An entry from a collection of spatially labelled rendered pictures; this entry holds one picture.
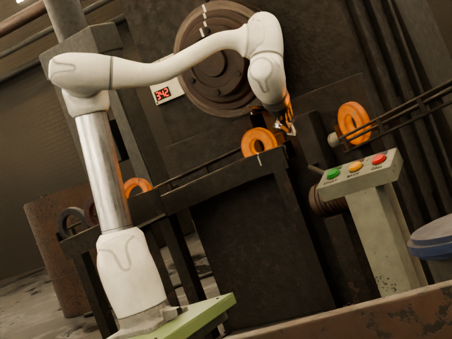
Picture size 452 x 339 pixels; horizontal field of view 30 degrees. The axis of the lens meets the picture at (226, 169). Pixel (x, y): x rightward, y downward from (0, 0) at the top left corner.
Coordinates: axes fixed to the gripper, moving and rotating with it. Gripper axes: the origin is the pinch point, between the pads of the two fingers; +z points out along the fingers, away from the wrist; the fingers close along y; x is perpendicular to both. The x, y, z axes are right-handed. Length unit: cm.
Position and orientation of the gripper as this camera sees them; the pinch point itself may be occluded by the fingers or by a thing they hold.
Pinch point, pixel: (289, 128)
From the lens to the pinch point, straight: 285.9
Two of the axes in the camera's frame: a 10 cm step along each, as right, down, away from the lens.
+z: 2.7, 4.0, 8.7
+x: 9.2, 1.4, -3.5
